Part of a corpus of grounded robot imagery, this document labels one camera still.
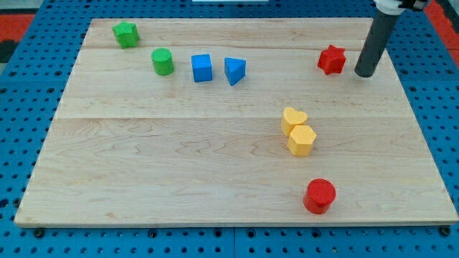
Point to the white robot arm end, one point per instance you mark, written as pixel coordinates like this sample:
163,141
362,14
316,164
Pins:
396,7

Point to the blue triangle block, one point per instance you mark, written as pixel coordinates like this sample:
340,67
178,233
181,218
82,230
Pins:
234,69

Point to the red star block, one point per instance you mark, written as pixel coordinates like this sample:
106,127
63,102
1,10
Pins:
332,60

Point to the green star block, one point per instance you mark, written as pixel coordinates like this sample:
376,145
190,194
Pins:
126,34

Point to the yellow heart block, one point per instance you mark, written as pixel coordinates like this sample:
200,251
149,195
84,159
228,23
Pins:
291,118

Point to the wooden board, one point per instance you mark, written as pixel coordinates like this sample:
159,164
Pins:
128,148

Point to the blue cube block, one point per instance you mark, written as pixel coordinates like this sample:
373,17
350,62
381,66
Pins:
202,67

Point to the yellow hexagon block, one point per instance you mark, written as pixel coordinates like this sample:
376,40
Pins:
301,139

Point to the green cylinder block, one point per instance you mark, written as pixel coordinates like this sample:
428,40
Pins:
162,61

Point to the red cylinder block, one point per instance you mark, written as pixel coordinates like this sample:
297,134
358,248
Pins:
319,196

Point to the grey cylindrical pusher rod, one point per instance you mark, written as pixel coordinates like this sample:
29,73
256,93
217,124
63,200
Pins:
376,40

